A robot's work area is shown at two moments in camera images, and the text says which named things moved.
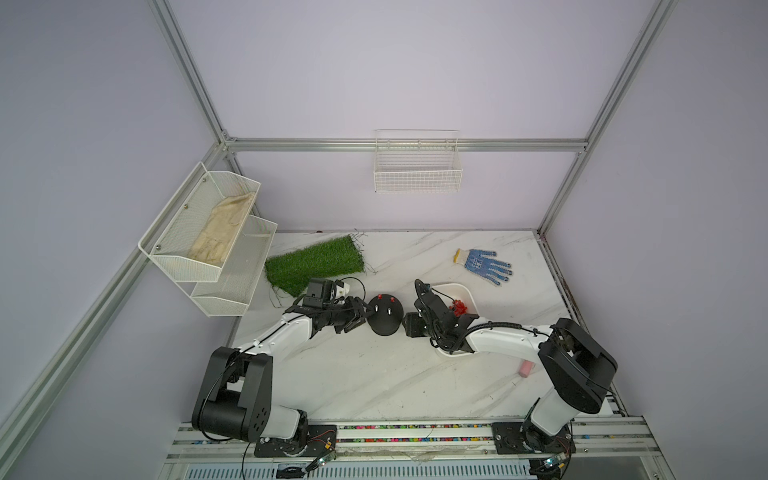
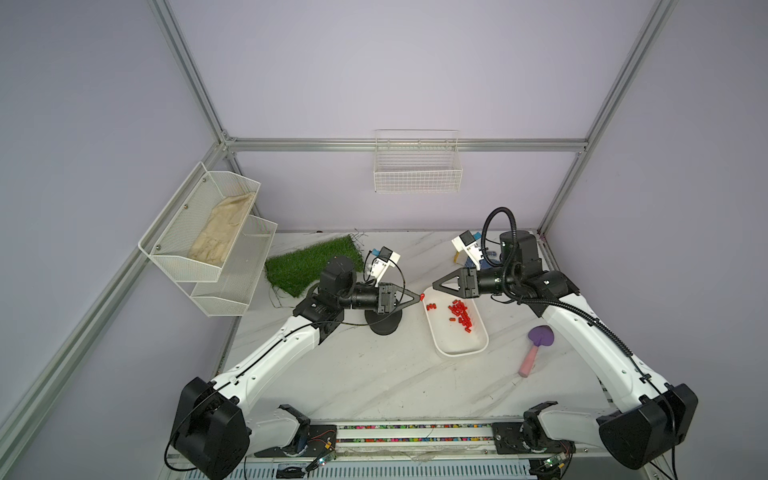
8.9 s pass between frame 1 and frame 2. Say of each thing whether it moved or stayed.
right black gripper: moved
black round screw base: stayed
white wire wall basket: stayed
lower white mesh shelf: stayed
